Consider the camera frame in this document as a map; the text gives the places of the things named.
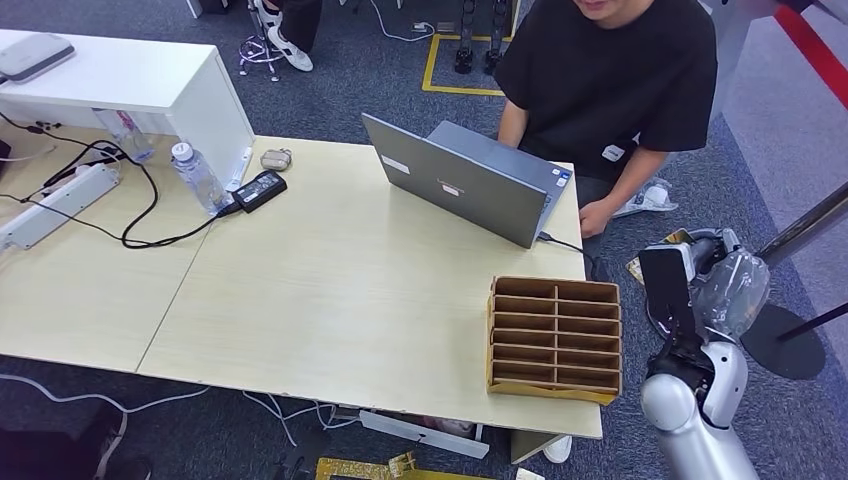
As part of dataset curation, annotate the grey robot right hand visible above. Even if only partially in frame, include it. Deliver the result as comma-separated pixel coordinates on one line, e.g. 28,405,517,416
688,227,772,343

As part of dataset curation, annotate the person's left hand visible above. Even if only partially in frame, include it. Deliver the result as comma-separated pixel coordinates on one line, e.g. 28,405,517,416
578,197,621,240

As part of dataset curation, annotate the wooden card organizer box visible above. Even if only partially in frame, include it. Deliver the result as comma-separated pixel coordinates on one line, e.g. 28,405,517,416
485,276,623,407

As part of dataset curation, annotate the person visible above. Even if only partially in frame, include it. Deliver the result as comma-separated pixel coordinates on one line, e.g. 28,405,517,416
493,0,720,283

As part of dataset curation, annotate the red barrier belt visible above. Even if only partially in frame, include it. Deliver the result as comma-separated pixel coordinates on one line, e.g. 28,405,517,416
773,4,848,111

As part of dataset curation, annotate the grey laptop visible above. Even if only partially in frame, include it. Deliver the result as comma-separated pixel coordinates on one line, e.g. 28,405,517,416
361,113,575,250

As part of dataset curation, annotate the white bar under table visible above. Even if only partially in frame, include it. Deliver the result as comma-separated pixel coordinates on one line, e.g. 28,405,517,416
358,409,491,461

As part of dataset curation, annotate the yellow floor tape square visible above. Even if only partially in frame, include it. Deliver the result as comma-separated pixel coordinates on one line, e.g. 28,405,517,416
421,33,523,99

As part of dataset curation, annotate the black robot leg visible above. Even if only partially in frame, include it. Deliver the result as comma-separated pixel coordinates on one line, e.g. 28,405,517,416
483,0,513,78
453,0,478,76

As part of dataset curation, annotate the yellow board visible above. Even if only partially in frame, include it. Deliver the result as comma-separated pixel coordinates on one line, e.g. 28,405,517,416
314,451,495,480

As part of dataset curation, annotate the grey earbuds case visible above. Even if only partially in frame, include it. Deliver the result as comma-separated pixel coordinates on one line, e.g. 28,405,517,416
259,148,294,173

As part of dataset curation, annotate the black power adapter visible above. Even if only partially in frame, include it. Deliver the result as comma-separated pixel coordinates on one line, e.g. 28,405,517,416
231,169,289,215

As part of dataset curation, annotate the white and black shoe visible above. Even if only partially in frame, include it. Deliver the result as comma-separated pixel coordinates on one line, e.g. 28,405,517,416
253,0,315,73

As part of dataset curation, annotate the chrome stool base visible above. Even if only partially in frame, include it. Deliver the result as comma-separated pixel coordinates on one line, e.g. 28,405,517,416
237,0,287,83

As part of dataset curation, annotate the clear bottle white cap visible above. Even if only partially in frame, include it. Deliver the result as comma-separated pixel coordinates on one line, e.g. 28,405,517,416
170,141,231,217

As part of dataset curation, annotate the clear bottle red label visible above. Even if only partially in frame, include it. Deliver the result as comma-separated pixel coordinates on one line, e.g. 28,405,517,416
92,108,158,164

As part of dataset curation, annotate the white cabinet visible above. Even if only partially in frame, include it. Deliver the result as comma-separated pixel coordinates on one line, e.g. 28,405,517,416
0,28,257,192

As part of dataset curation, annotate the white power strip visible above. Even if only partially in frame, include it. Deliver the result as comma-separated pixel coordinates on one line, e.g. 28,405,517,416
0,162,123,252

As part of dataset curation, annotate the grey flat device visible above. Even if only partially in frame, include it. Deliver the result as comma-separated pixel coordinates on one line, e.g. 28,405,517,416
0,33,77,85

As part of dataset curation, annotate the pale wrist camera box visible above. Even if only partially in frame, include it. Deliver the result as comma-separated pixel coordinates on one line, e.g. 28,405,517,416
637,242,701,340

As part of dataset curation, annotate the black stanchion post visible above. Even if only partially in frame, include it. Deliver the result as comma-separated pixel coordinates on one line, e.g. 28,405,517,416
738,301,848,383

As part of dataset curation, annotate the chrome stanchion post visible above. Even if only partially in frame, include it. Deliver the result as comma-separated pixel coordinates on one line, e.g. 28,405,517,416
645,182,848,356

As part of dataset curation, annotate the black laptop cable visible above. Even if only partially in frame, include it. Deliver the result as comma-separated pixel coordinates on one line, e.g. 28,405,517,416
537,231,601,280

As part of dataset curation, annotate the white floor cable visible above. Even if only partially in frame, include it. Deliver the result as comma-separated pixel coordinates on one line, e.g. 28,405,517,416
366,0,437,44

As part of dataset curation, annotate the tangled white cable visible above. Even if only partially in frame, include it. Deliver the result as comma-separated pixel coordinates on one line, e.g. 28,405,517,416
241,389,362,448

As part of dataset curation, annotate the black adapter cable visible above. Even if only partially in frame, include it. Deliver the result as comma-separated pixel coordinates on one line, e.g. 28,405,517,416
0,111,243,251

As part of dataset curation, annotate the long white cable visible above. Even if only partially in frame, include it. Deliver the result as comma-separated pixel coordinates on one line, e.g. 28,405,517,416
0,372,212,480

